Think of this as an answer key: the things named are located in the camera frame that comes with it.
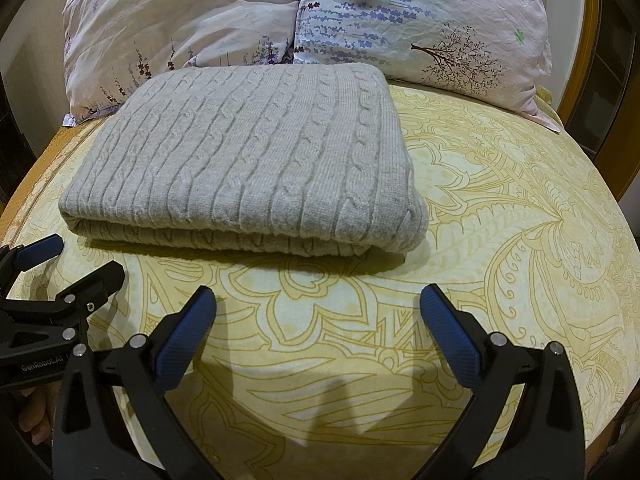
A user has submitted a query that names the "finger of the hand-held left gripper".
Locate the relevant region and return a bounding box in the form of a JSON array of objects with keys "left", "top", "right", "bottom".
[
  {"left": 0, "top": 236, "right": 66, "bottom": 292},
  {"left": 54, "top": 261, "right": 127, "bottom": 332}
]

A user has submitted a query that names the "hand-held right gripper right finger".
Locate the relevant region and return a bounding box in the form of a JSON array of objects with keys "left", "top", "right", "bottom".
[{"left": 419, "top": 282, "right": 587, "bottom": 480}]

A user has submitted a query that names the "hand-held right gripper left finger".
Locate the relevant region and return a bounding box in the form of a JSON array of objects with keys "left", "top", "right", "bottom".
[{"left": 52, "top": 285, "right": 222, "bottom": 480}]

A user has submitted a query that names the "grey cable knit sweater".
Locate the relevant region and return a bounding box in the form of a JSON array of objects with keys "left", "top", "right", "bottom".
[{"left": 57, "top": 62, "right": 430, "bottom": 262}]

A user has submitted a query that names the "person's left hand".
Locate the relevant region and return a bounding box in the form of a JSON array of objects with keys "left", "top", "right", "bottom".
[{"left": 18, "top": 389, "right": 55, "bottom": 445}]

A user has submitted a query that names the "yellow patterned bedsheet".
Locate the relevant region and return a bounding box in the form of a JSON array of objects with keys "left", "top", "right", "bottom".
[{"left": 0, "top": 82, "right": 637, "bottom": 480}]

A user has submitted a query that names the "pink lavender print pillow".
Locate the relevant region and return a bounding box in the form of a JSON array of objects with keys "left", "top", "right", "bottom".
[{"left": 61, "top": 0, "right": 306, "bottom": 128}]

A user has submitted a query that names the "tree print pillow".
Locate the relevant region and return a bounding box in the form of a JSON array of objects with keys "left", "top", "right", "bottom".
[{"left": 290, "top": 0, "right": 562, "bottom": 133}]

